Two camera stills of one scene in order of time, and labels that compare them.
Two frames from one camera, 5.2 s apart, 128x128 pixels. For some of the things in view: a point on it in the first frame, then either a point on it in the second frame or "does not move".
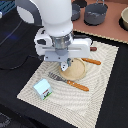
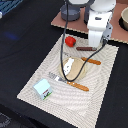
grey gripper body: (66, 52) → (107, 32)
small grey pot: (75, 11) does not move
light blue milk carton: (42, 88) does not move
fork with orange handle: (71, 83) does not move
